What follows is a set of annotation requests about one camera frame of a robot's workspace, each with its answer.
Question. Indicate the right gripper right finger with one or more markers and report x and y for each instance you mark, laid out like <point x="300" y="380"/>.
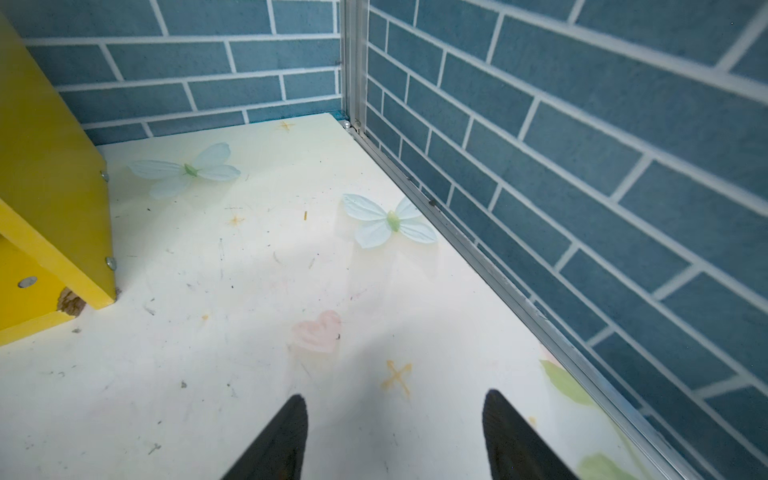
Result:
<point x="514" y="449"/>

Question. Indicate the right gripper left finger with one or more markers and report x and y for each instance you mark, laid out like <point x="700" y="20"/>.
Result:
<point x="278" y="451"/>

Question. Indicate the yellow pink blue shelf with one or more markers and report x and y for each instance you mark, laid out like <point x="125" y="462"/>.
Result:
<point x="56" y="243"/>

